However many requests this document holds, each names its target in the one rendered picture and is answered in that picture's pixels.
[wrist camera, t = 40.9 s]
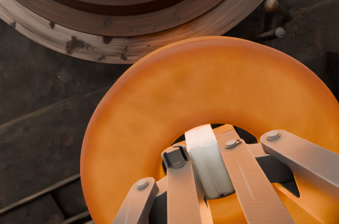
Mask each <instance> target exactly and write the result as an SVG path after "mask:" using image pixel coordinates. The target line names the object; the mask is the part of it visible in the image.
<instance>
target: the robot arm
mask: <svg viewBox="0 0 339 224"><path fill-rule="evenodd" d="M185 138H186V140H184V141H182V142H179V143H176V144H174V145H173V146H171V147H169V148H167V149H166V150H164V151H163V152H162V154H161V157H162V159H163V162H164V164H165V166H166V169H167V175H166V176H165V177H164V178H162V179H161V180H159V181H157V182H156V181H155V179H154V178H152V177H148V178H144V179H141V180H138V181H137V182H136V183H135V184H134V185H133V186H132V187H131V189H130V191H129V192H128V194H127V196H126V198H125V200H124V202H123V204H122V205H121V207H120V209H119V211H118V213H117V215H116V216H115V218H114V220H113V222H112V224H213V221H212V217H211V212H210V208H209V204H208V201H207V199H209V200H213V199H216V198H219V197H220V195H221V194H224V195H227V194H230V193H233V192H234V190H235V192H236V194H237V197H238V199H239V202H240V205H241V207H242V210H243V212H244V215H245V217H246V220H247V222H248V224H296V223H295V222H294V220H293V219H292V217H291V215H290V214H289V212H288V210H287V209H286V207H285V206H284V204H283V202H282V201H281V199H280V198H279V196H278V194H277V193H276V191H275V189H274V188H273V186H272V185H271V183H275V185H276V187H277V188H278V189H279V190H280V191H282V192H283V193H284V194H285V195H287V196H288V197H289V198H291V199H292V200H293V201H294V202H296V203H297V204H298V205H299V206H301V207H302V208H303V209H304V210H306V211H307V212H308V213H310V214H311V215H312V216H313V217H315V218H316V219H317V220H318V221H320V222H321V223H322V224H339V154H336V153H334V152H332V151H330V150H328V149H325V148H323V147H321V146H319V145H316V144H314V143H312V142H310V141H307V140H305V139H303V138H301V137H298V136H296V135H294V134H292V133H289V132H287V131H285V130H271V131H269V132H267V133H265V134H263V135H262V136H261V137H260V142H261V143H258V144H246V143H245V141H244V140H243V139H240V137H239V135H238V134H237V132H236V130H235V129H234V127H233V126H232V125H228V124H225V125H223V126H220V127H217V128H215V129H212V128H211V125H210V124H208V125H203V126H199V127H196V128H194V129H191V130H189V131H188V132H186V133H185Z"/></svg>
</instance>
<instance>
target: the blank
mask: <svg viewBox="0 0 339 224"><path fill-rule="evenodd" d="M208 124H228V125H233V126H236V127H239V128H242V129H244V130H246V131H247V132H249V133H251V134H252V135H253V136H255V137H256V139H257V141H258V143H261V142H260V137H261V136H262V135H263V134H265V133H267V132H269V131H271V130H285V131H287V132H289V133H292V134H294V135H296V136H298V137H301V138H303V139H305V140H307V141H310V142H312V143H314V144H316V145H319V146H321V147H323V148H325V149H328V150H330V151H332V152H334V153H336V154H339V103H338V101H337V100H336V98H335V97H334V95H333V94H332V92H331V91H330V90H329V88H328V87H327V86H326V85H325V84H324V82H323V81H322V80H321V79H320V78H319V77H318V76H317V75H316V74H315V73H313V72H312V71H311V70H310V69H309V68H308V67H306V66H305V65H304V64H302V63H301V62H299V61H298V60H296V59H295V58H293V57H291V56H289V55H287V54H285V53H283V52H281V51H279V50H277V49H274V48H272V47H269V46H266V45H263V44H259V43H256V42H252V41H249V40H245V39H240V38H235V37H227V36H202V37H194V38H189V39H184V40H180V41H177V42H174V43H171V44H168V45H165V46H163V47H161V48H159V49H157V50H155V51H153V52H151V53H149V54H148V55H146V56H144V57H143V58H141V59H140V60H139V61H137V62H136V63H134V64H133V65H132V66H131V67H130V68H128V69H127V70H126V71H125V72H124V73H123V74H122V75H121V76H120V77H119V79H118V80H117V81H116V82H115V84H114V85H113V86H112V87H111V88H110V89H109V91H108V92H107V93H106V94H105V96H104V97H103V98H102V100H101V101H100V103H99V104H98V106H97V108H96V109H95V111H94V113H93V115H92V117H91V119H90V122H89V124H88V127H87V129H86V132H85V136H84V139H83V144H82V149H81V158H80V176H81V184H82V190H83V194H84V198H85V201H86V205H87V207H88V210H89V212H90V215H91V217H92V219H93V221H94V223H95V224H112V222H113V220H114V218H115V216H116V215H117V213H118V211H119V209H120V207H121V205H122V204H123V202H124V200H125V198H126V196H127V194H128V192H129V191H130V189H131V187H132V186H133V185H134V184H135V183H136V182H137V181H138V180H141V179H144V178H148V177H152V178H154V179H155V181H156V182H157V181H159V180H161V179H162V178H164V177H165V176H166V175H165V173H164V170H163V167H162V160H163V159H162V157H161V154H162V152H163V151H164V150H166V149H167V148H169V147H170V146H171V145H172V144H173V143H174V141H175V140H177V139H178V138H179V137H180V136H181V135H183V134H184V133H186V132H188V131H189V130H191V129H194V128H196V127H199V126H203V125H208ZM271 185H272V186H273V188H274V189H275V191H276V193H277V194H278V196H279V198H280V199H281V201H282V202H283V204H284V206H285V207H286V209H287V210H288V212H289V214H290V215H291V217H292V219H293V220H294V222H295V223H296V224H322V223H321V222H320V221H318V220H317V219H316V218H315V217H313V216H312V215H311V214H310V213H308V212H307V211H306V210H304V209H303V208H302V207H301V206H299V205H298V204H297V203H296V202H294V201H293V200H292V199H291V198H289V197H288V196H287V195H285V194H284V193H283V192H282V191H280V190H279V189H278V188H277V187H276V185H275V183H271ZM207 201H208V204H209V208H210V212H211V217H212V221H213V224H248V222H247V220H246V217H245V215H244V212H243V210H242V207H241V205H240V202H239V199H238V197H237V194H236V192H235V193H234V194H231V195H229V196H227V197H223V198H219V199H213V200H209V199H208V200H207Z"/></svg>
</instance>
